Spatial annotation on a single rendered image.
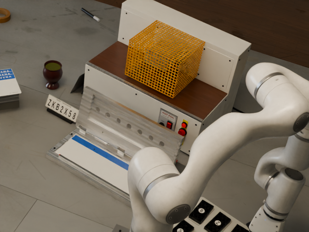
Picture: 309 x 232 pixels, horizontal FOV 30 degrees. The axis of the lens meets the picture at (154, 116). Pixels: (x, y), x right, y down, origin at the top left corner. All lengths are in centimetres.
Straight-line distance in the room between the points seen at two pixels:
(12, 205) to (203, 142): 83
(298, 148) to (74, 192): 84
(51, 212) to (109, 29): 122
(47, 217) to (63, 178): 19
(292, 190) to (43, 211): 84
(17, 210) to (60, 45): 103
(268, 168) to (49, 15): 158
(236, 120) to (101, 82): 99
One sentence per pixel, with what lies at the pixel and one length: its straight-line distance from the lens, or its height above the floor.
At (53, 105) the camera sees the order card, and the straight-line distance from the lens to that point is 242.
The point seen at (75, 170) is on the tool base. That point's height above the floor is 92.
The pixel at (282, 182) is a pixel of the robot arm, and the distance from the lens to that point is 186.
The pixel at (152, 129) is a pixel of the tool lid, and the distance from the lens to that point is 213.
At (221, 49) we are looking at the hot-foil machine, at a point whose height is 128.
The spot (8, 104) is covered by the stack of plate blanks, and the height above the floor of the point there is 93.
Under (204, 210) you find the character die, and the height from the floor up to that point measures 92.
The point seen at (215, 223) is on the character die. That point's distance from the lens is 208.
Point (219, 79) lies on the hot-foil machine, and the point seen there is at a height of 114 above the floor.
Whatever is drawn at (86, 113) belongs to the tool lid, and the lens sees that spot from 226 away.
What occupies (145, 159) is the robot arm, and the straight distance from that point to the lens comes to 155.
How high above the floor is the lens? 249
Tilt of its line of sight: 40 degrees down
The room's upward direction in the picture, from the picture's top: 11 degrees clockwise
